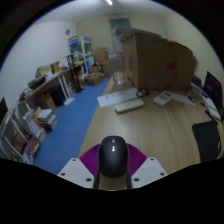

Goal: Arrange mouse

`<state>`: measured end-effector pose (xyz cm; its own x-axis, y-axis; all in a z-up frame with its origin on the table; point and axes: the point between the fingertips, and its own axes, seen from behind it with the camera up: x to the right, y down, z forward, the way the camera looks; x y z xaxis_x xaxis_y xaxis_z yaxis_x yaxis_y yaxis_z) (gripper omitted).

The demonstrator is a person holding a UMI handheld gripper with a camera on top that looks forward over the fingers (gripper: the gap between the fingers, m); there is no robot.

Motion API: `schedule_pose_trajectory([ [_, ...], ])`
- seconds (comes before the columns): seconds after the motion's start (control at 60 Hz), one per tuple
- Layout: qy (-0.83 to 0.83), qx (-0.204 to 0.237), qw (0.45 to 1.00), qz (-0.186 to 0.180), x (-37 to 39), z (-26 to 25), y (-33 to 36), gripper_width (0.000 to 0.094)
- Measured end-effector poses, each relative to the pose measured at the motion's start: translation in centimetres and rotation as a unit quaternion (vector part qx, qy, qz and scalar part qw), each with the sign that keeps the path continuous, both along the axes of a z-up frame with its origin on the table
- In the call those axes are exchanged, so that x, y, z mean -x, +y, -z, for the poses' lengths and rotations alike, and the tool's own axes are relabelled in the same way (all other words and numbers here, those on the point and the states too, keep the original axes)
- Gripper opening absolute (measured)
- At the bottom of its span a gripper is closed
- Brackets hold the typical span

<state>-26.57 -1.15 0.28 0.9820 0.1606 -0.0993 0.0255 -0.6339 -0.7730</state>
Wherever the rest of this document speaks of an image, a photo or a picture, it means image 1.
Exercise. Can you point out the stacked cardboard boxes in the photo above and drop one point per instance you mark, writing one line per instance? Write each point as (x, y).
(101, 61)

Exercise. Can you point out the round wall clock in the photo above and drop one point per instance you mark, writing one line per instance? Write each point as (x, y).
(68, 32)

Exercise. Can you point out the ceiling light tube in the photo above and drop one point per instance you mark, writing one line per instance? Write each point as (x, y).
(109, 2)

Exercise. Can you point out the shelf unit with books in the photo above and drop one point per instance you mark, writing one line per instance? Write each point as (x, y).
(16, 136)

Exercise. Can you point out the stack of papers on floor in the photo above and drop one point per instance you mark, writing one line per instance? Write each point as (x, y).
(46, 118)

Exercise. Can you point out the black computer mouse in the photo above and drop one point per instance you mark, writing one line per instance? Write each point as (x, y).
(113, 156)

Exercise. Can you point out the black mouse pad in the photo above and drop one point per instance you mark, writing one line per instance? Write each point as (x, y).
(206, 141)

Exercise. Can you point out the large taped cardboard box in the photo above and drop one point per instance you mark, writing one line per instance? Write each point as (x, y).
(153, 63)

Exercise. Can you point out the cluttered wooden side desk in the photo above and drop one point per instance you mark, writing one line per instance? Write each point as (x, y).
(46, 83)

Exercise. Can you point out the white and blue shelf unit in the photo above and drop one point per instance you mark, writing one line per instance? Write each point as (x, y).
(81, 50)

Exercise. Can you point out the small black gadget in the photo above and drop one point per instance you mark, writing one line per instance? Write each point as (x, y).
(142, 93)

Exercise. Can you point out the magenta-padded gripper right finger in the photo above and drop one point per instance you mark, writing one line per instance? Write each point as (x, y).
(146, 170)

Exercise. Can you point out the clear plastic jar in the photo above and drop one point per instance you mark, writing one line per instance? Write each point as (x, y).
(118, 68)

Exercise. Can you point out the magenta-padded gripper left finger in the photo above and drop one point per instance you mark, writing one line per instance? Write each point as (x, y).
(77, 170)

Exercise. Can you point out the white remote control with buttons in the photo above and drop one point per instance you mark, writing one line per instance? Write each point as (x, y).
(162, 98)

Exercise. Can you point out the plain white remote control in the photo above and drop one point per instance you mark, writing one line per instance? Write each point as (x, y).
(129, 105)

